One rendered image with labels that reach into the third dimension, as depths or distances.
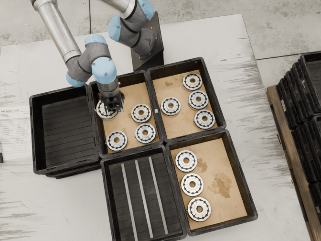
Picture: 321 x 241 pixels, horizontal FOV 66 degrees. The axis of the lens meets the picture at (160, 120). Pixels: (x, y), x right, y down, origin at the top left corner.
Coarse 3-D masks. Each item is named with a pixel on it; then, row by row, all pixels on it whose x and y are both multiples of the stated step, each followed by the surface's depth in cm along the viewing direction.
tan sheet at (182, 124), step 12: (192, 72) 136; (156, 84) 134; (168, 84) 134; (180, 84) 134; (168, 96) 132; (180, 96) 131; (168, 120) 127; (180, 120) 127; (192, 120) 126; (204, 120) 126; (168, 132) 125; (180, 132) 125; (192, 132) 124
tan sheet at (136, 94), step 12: (144, 84) 135; (132, 96) 132; (144, 96) 132; (132, 108) 130; (120, 120) 128; (132, 120) 128; (108, 132) 126; (132, 132) 126; (144, 132) 125; (156, 132) 125; (132, 144) 123
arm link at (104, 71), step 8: (96, 64) 79; (104, 64) 79; (112, 64) 79; (96, 72) 78; (104, 72) 78; (112, 72) 79; (96, 80) 81; (104, 80) 80; (112, 80) 82; (104, 88) 85; (112, 88) 86
